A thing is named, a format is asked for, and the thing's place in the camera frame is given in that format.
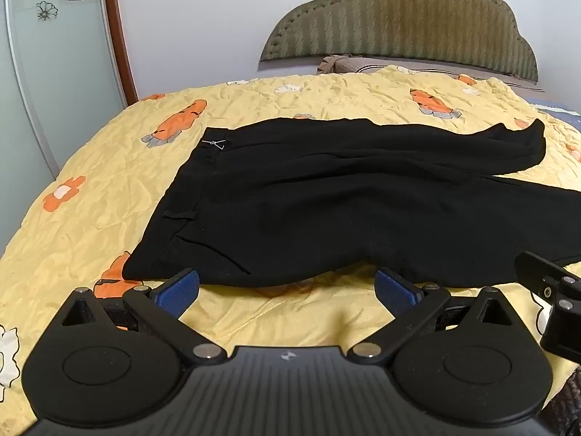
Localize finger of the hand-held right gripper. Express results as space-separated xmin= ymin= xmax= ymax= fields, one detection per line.
xmin=515 ymin=251 xmax=581 ymax=364

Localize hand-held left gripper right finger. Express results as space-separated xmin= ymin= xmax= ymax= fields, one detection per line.
xmin=347 ymin=267 xmax=516 ymax=365

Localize dark cloth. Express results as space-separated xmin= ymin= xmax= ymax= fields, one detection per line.
xmin=538 ymin=363 xmax=581 ymax=436

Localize brown striped pillow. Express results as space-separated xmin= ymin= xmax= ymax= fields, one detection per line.
xmin=317 ymin=53 xmax=543 ymax=88

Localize blue patterned cloth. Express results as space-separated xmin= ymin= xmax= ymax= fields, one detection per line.
xmin=530 ymin=97 xmax=581 ymax=124

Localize brown wooden door frame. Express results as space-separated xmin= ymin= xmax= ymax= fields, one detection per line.
xmin=101 ymin=0 xmax=139 ymax=105

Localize olive padded headboard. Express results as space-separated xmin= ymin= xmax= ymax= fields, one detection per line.
xmin=259 ymin=0 xmax=539 ymax=81

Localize yellow flower printed blanket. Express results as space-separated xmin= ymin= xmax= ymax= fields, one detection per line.
xmin=0 ymin=64 xmax=581 ymax=436

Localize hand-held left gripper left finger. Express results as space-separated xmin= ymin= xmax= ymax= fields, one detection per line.
xmin=60 ymin=268 xmax=227 ymax=365

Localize black pants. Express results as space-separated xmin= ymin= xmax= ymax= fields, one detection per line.
xmin=122 ymin=117 xmax=581 ymax=288

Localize frosted glass flower wardrobe door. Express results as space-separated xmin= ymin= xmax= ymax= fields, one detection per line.
xmin=0 ymin=0 xmax=125 ymax=255

